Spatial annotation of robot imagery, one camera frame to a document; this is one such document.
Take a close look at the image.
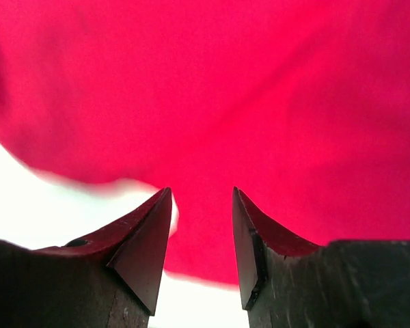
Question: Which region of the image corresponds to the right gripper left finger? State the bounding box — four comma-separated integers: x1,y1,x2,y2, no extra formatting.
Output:
0,188,172,327

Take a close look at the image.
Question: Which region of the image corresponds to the red t shirt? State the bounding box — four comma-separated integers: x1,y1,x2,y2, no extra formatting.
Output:
0,1,410,284

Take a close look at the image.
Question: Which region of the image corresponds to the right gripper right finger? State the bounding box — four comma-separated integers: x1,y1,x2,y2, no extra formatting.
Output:
232,189,410,327

